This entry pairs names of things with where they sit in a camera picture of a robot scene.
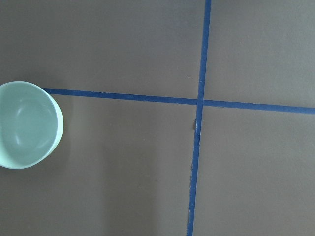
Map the green bowl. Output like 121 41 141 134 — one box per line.
0 81 63 169

